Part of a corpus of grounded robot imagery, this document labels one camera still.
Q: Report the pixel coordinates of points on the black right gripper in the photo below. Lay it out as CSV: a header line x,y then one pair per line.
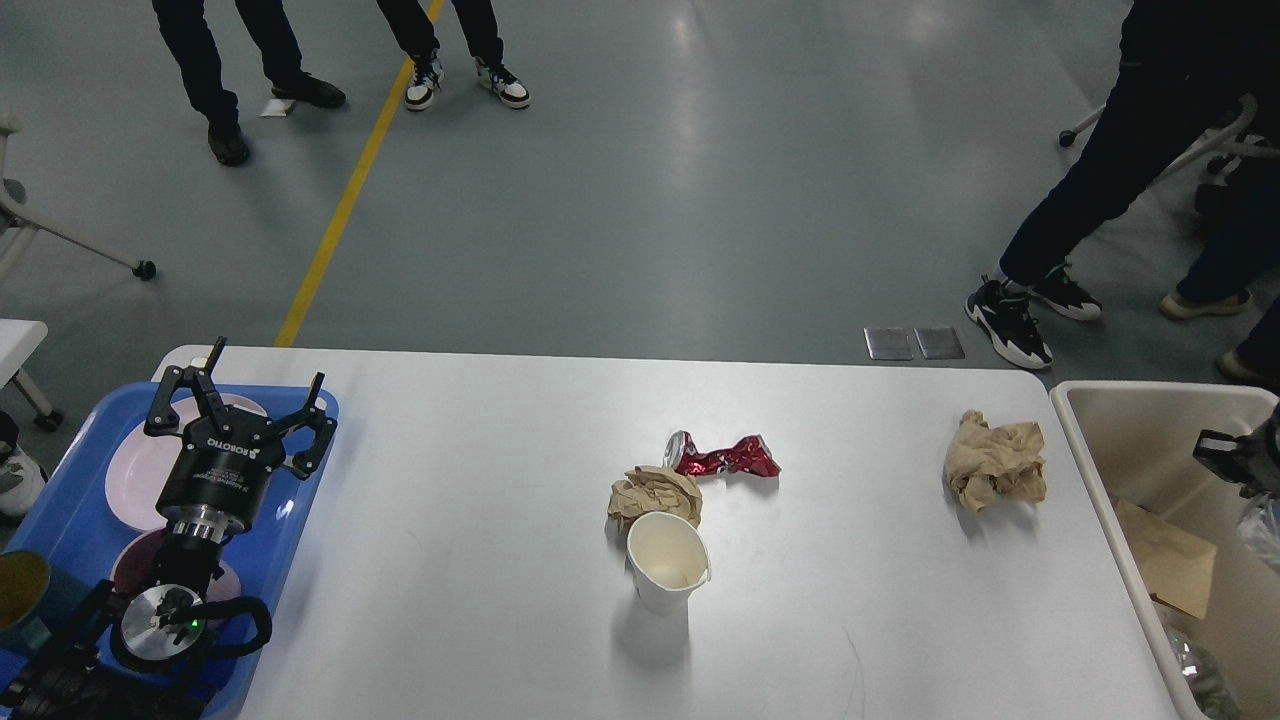
x,y
1251,461

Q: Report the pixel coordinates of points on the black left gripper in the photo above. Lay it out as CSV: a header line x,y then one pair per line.
x,y
230,476

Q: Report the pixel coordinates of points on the pink plate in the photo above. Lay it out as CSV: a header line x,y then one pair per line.
x,y
136,476

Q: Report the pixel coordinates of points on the brown paper bag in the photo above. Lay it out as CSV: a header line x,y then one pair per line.
x,y
1176,566

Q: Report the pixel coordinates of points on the pink mug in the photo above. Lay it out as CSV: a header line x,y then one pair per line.
x,y
159,556

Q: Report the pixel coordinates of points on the brown paper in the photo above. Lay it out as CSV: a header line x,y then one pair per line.
x,y
983,462

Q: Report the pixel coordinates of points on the clear plastic wrap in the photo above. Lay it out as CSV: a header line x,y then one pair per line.
x,y
1198,668

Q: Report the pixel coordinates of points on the teal mug yellow inside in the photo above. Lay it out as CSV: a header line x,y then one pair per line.
x,y
36,600

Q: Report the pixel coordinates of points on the white paper cup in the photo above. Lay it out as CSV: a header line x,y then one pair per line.
x,y
669,560

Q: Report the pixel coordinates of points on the aluminium foil tray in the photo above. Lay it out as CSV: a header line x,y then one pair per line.
x,y
1258,529

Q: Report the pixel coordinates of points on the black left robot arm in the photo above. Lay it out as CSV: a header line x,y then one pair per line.
x,y
122,657

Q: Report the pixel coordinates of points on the beige plastic bin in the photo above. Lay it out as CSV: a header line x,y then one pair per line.
x,y
1134,440

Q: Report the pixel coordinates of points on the chair leg with caster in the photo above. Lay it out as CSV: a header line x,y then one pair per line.
x,y
28,222

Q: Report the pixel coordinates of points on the white side table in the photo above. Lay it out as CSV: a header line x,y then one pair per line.
x,y
19,339

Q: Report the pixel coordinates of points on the white office chair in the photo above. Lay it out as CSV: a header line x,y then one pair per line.
x,y
1138,135

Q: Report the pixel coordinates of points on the metal floor plate right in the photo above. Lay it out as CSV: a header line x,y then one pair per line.
x,y
939,343

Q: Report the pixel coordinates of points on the metal floor plate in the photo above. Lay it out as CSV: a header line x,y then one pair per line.
x,y
939,343
890,344

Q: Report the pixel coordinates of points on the metal floor plate left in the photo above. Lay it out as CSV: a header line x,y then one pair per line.
x,y
890,344

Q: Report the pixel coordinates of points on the person in dark clothes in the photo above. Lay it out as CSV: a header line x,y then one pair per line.
x,y
1182,65

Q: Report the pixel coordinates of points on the person in dark trousers left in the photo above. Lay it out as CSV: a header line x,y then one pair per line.
x,y
189,39

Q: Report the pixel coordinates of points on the crumpled brown paper ball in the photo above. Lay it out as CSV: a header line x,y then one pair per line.
x,y
646,489

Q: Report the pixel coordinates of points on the crushed red can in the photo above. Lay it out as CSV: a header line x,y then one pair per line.
x,y
749,455

